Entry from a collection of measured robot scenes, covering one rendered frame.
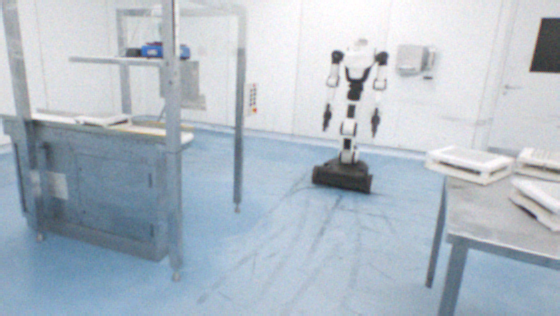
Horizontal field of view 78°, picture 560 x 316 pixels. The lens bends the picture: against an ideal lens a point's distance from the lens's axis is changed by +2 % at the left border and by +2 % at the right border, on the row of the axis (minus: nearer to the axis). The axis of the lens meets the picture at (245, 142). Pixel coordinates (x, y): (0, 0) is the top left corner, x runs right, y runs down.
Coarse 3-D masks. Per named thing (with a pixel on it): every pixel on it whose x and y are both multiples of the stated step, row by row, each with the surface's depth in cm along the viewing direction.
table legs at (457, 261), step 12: (444, 192) 190; (444, 204) 192; (444, 216) 193; (432, 252) 200; (456, 252) 99; (432, 264) 201; (456, 264) 100; (432, 276) 203; (456, 276) 101; (444, 288) 103; (456, 288) 101; (444, 300) 104; (456, 300) 102; (444, 312) 104
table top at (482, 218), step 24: (456, 192) 126; (480, 192) 127; (504, 192) 128; (456, 216) 107; (480, 216) 107; (504, 216) 108; (528, 216) 109; (456, 240) 97; (480, 240) 94; (504, 240) 94; (528, 240) 94; (552, 240) 95; (552, 264) 87
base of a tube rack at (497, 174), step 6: (432, 168) 149; (438, 168) 147; (444, 168) 145; (450, 168) 145; (456, 168) 144; (450, 174) 143; (456, 174) 141; (462, 174) 140; (468, 174) 138; (474, 174) 138; (492, 174) 139; (498, 174) 139; (504, 174) 142; (510, 174) 147; (468, 180) 138; (474, 180) 136; (480, 180) 134; (486, 180) 133; (492, 180) 136
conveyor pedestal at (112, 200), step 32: (64, 160) 228; (96, 160) 218; (128, 160) 207; (160, 160) 205; (64, 192) 234; (96, 192) 224; (128, 192) 214; (160, 192) 209; (64, 224) 241; (96, 224) 231; (128, 224) 221; (160, 224) 213; (160, 256) 221
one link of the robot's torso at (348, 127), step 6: (348, 102) 343; (354, 102) 341; (360, 102) 340; (348, 108) 347; (354, 108) 344; (348, 114) 347; (354, 114) 345; (348, 120) 342; (354, 120) 340; (342, 126) 343; (348, 126) 341; (354, 126) 339; (342, 132) 345; (348, 132) 342; (354, 132) 340
